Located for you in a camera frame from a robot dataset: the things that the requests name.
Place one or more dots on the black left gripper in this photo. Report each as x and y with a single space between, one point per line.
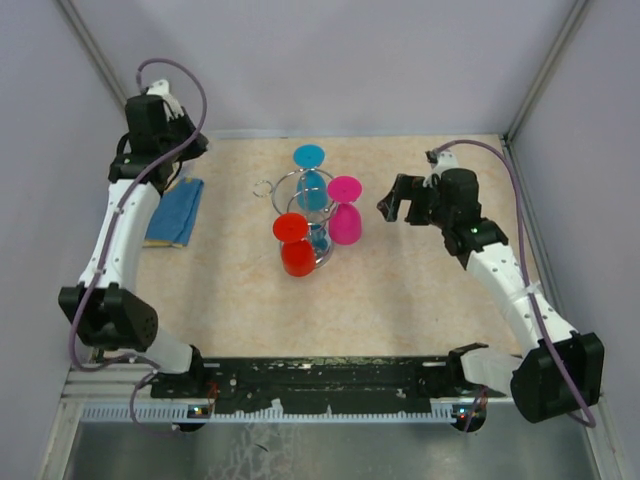
197 147

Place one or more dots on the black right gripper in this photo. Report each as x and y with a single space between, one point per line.
389 206

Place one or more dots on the pink wine glass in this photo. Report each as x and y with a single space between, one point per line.
345 226

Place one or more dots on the blue wine glass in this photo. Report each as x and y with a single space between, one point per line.
311 187

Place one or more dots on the red wine glass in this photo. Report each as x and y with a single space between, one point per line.
297 254

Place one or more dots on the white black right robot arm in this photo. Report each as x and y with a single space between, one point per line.
558 370

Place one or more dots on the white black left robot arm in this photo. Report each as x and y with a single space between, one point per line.
103 309

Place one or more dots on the chrome wine glass rack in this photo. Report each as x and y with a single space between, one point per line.
282 194

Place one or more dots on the blue cloth with duck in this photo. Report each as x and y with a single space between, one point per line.
174 219

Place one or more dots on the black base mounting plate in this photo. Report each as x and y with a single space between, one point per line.
318 385

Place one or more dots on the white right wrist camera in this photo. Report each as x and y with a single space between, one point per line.
441 161

